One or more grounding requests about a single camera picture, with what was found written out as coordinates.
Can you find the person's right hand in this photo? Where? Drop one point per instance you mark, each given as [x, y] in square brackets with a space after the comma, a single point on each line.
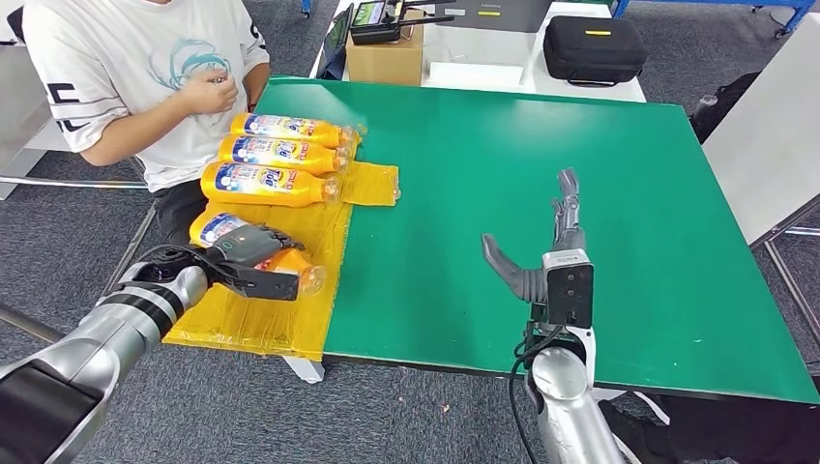
[208, 93]

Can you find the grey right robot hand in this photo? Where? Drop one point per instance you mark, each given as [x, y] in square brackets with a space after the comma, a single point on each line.
[522, 282]

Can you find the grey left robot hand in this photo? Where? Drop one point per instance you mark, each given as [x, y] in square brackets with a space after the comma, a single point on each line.
[250, 246]

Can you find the orange detergent bottle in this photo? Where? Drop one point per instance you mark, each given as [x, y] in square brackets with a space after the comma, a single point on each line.
[214, 230]
[282, 127]
[282, 153]
[269, 186]

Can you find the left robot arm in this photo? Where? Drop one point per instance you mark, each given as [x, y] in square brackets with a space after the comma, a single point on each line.
[115, 333]

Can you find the person's left forearm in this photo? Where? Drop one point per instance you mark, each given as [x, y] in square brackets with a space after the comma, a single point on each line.
[257, 83]

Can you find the person's right forearm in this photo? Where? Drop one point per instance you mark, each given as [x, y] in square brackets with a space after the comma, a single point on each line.
[128, 138]

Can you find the yellow taped cardboard board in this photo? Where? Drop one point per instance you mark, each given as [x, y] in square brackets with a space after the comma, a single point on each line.
[288, 326]

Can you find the person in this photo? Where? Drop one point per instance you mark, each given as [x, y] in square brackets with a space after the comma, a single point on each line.
[109, 64]
[737, 435]

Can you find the black tablet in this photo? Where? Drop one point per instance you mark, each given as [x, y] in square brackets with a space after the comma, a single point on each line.
[336, 45]

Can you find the white table foot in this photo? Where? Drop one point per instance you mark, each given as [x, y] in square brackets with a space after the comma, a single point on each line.
[307, 371]

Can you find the brown cardboard box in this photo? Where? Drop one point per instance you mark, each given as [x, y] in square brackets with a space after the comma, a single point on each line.
[384, 64]

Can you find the black remote controller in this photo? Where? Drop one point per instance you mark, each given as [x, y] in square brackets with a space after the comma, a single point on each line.
[375, 25]

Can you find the grey folding table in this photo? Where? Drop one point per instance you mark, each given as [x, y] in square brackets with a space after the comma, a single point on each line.
[769, 128]
[19, 109]

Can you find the white flat box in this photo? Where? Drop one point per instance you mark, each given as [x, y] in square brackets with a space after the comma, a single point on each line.
[474, 75]

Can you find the white table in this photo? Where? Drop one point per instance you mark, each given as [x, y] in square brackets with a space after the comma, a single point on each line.
[474, 48]

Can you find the black carrying case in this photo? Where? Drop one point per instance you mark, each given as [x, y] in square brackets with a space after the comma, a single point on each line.
[596, 54]

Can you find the grey case with yellow sticker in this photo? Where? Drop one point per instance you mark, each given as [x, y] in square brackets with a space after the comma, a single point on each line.
[512, 19]

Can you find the black backpack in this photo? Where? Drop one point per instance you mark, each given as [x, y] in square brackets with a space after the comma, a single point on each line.
[730, 102]

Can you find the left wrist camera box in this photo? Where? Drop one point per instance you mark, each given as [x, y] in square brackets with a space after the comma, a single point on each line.
[269, 285]

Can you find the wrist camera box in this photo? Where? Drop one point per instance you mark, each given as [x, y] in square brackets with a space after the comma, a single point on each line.
[269, 285]
[570, 294]

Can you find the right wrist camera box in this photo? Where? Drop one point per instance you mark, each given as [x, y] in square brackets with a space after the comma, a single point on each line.
[570, 294]

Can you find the blue metal post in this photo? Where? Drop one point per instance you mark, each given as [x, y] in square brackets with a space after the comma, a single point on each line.
[306, 6]

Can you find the blue metal frame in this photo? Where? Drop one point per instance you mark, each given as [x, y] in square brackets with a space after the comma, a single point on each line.
[797, 14]

